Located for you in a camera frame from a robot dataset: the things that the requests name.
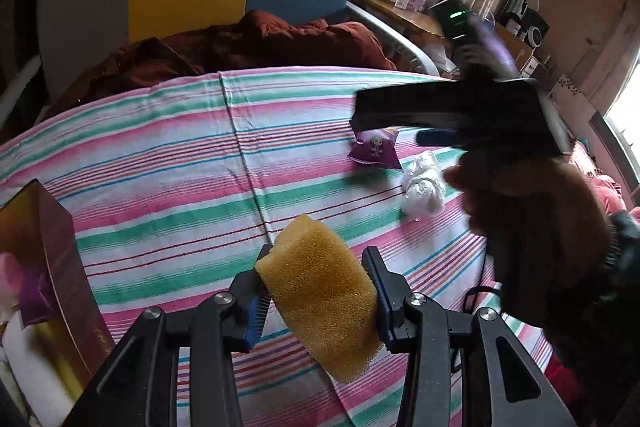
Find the dark red blanket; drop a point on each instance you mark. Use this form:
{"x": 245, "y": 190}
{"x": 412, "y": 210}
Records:
{"x": 258, "y": 40}

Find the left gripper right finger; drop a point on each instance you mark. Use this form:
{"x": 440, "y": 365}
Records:
{"x": 391, "y": 290}

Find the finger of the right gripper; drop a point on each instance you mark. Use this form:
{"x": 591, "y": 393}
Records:
{"x": 433, "y": 137}
{"x": 439, "y": 106}

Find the wooden bedside desk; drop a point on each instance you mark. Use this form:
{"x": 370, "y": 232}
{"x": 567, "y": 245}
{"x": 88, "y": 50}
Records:
{"x": 418, "y": 27}

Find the white foam block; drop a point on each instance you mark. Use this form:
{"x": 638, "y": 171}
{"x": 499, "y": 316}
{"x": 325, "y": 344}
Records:
{"x": 35, "y": 374}

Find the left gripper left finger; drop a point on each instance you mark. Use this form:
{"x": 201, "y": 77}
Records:
{"x": 246, "y": 318}

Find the gold square tray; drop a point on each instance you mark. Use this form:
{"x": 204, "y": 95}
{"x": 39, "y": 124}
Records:
{"x": 55, "y": 297}

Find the purple snack packet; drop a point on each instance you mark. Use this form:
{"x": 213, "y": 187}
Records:
{"x": 376, "y": 148}

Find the brown sponge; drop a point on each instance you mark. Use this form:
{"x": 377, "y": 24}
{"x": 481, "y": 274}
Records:
{"x": 324, "y": 296}

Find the person's right hand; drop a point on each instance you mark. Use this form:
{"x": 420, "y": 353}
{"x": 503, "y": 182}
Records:
{"x": 545, "y": 228}

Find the white sock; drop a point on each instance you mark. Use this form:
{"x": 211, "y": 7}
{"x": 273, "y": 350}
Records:
{"x": 424, "y": 187}

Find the cardboard box of clutter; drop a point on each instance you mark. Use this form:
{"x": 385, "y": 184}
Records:
{"x": 523, "y": 55}

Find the white bed rail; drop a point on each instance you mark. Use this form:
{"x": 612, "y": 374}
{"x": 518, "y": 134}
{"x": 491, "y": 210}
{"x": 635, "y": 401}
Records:
{"x": 406, "y": 55}

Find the striped bed sheet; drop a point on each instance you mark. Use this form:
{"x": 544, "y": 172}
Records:
{"x": 167, "y": 193}

